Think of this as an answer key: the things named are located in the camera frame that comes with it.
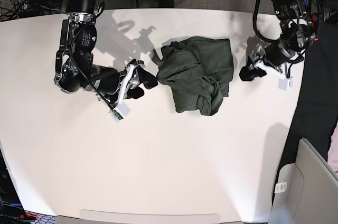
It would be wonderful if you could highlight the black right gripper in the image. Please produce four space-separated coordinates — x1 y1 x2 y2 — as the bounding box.
89 65 158 102

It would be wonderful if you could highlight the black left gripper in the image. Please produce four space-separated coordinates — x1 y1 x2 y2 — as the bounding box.
239 40 296 81

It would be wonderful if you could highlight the dark green long-sleeve shirt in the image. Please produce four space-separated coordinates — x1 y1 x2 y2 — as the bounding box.
156 36 234 116

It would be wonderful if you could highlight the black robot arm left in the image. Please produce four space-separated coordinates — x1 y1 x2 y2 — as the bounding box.
239 0 317 81

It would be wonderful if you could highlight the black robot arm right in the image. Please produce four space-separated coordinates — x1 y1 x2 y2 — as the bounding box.
54 0 158 106

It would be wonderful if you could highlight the black cloth beside table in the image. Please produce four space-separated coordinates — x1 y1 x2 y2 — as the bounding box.
279 23 337 167

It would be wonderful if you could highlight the red clamp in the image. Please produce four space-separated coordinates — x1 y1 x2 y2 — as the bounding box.
311 13 319 41

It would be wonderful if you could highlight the pink cloth at edge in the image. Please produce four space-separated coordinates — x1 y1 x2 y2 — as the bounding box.
327 126 338 174

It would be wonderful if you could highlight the grey plastic bin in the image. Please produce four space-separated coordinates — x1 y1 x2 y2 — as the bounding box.
268 138 337 224

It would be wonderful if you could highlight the black box with orange label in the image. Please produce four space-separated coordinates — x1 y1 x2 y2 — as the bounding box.
1 154 24 223

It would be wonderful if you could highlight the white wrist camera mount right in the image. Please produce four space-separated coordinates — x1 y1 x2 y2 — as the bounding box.
109 60 144 122

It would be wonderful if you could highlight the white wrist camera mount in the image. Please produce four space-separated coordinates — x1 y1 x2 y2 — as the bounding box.
109 60 144 122
249 60 294 91

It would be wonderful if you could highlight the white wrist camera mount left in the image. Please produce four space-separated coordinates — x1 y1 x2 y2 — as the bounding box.
249 60 294 91

